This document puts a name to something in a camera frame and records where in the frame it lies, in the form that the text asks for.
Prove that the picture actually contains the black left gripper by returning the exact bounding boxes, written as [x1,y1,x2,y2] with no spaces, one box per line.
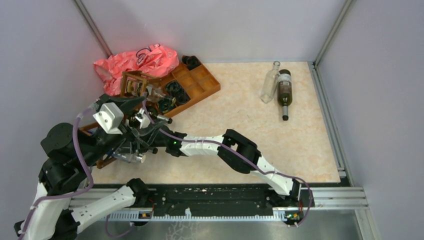
[79,93,167,166]

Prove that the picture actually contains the green wine bottle silver foil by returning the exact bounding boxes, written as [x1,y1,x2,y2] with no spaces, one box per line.
[148,110,173,124]

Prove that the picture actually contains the blue liquid square bottle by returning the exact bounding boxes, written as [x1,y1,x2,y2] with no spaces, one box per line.
[111,152,146,164]

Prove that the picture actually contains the clear glass bottle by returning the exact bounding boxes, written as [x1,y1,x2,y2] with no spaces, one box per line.
[260,61,281,104]

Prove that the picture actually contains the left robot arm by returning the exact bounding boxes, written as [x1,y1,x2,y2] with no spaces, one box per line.
[14,94,181,240]

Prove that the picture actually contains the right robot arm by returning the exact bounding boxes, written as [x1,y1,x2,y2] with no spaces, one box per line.
[147,127,302,206]

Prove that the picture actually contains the brown wooden wine rack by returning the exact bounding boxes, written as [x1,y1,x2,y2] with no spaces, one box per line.
[95,70,161,169]

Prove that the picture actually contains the dark wine bottle lying down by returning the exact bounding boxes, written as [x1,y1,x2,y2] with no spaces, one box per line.
[276,69,293,121]

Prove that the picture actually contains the rolled dark blue sock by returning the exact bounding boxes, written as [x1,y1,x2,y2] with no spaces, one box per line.
[156,99,176,114]

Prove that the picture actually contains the rolled black sock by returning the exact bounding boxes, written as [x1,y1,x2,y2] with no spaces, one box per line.
[165,80,191,106]

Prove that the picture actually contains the pink plastic bag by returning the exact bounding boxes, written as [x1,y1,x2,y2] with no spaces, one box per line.
[93,44,180,96]

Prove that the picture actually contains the wooden compartment tray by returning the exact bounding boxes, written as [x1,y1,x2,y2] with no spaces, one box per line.
[154,60,221,118]

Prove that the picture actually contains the rolled dark sock far corner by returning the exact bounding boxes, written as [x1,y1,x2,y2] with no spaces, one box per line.
[181,55,202,71]

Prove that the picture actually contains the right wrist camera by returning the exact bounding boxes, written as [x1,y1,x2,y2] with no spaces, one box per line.
[134,109,151,129]

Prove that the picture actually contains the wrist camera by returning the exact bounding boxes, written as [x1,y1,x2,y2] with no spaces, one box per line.
[134,109,151,129]
[92,102,124,135]

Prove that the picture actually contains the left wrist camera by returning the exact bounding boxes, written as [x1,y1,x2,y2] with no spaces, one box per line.
[92,102,124,135]

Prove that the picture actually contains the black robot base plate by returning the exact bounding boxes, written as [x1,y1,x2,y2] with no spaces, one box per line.
[134,183,315,217]

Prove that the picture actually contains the white cable duct strip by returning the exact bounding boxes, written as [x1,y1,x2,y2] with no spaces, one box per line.
[108,210,287,222]

